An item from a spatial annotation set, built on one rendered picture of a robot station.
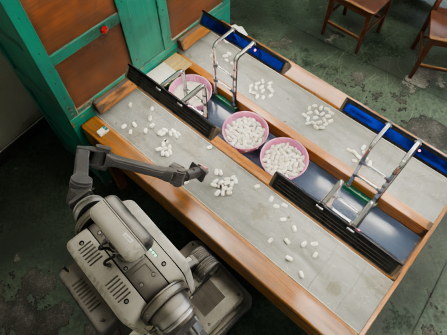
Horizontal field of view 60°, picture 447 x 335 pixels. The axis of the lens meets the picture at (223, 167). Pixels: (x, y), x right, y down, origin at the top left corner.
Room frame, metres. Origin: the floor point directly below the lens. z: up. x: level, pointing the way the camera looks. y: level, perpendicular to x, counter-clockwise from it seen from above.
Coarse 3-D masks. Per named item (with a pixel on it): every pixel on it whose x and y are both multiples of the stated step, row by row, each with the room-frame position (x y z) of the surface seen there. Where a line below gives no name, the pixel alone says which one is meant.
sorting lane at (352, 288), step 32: (128, 96) 1.58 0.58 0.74; (128, 128) 1.34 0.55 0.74; (160, 128) 1.34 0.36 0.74; (160, 160) 1.12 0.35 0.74; (192, 160) 1.12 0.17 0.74; (224, 160) 1.11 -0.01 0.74; (192, 192) 0.92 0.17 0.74; (224, 192) 0.92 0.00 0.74; (256, 192) 0.91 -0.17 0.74; (256, 224) 0.74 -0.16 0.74; (288, 224) 0.73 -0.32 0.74; (320, 256) 0.57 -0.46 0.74; (352, 256) 0.56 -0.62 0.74; (320, 288) 0.41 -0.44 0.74; (352, 288) 0.41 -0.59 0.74; (384, 288) 0.41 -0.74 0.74; (352, 320) 0.27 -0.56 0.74
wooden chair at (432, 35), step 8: (440, 0) 2.69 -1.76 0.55; (432, 8) 2.71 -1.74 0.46; (440, 8) 2.71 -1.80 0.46; (432, 16) 2.61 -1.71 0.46; (440, 16) 2.61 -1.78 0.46; (424, 24) 2.70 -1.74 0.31; (432, 24) 2.52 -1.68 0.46; (440, 24) 2.52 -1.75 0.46; (432, 32) 2.43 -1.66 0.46; (440, 32) 2.43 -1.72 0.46; (416, 40) 2.72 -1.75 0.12; (432, 40) 2.35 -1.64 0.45; (440, 40) 2.34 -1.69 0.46; (424, 48) 2.39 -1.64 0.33; (424, 56) 2.36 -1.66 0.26; (416, 64) 2.37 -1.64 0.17; (424, 64) 2.36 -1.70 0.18
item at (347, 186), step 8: (384, 128) 1.04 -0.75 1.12; (376, 136) 1.00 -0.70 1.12; (416, 144) 0.95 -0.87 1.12; (368, 152) 0.95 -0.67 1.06; (408, 152) 0.91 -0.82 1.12; (360, 160) 0.96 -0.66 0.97; (408, 160) 0.88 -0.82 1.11; (360, 168) 0.95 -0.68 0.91; (400, 168) 0.85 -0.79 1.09; (352, 176) 0.96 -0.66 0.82; (360, 176) 0.94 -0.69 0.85; (384, 176) 0.88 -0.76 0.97; (392, 176) 0.85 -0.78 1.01; (344, 184) 0.97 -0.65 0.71; (368, 184) 0.90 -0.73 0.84; (384, 184) 0.86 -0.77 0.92; (352, 192) 0.93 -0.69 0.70; (360, 192) 0.92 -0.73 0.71; (360, 200) 0.89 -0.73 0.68; (368, 200) 0.87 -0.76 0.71
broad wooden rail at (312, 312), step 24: (96, 120) 1.39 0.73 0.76; (120, 144) 1.22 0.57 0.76; (168, 192) 0.91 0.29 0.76; (192, 216) 0.77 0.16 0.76; (216, 216) 0.78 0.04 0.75; (216, 240) 0.65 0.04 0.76; (240, 240) 0.64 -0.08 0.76; (240, 264) 0.53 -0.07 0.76; (264, 264) 0.52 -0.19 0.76; (264, 288) 0.42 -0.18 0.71; (288, 288) 0.41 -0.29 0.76; (288, 312) 0.32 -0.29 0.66; (312, 312) 0.30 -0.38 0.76
